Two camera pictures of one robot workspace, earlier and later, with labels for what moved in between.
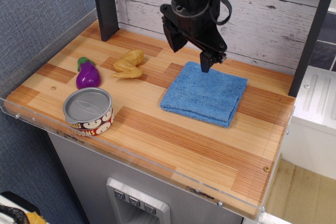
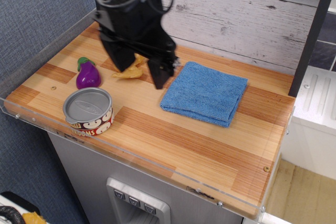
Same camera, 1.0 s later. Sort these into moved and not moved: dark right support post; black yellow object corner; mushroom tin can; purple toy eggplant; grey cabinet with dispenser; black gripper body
Moved: black gripper body
Not moved: grey cabinet with dispenser; dark right support post; mushroom tin can; black yellow object corner; purple toy eggplant
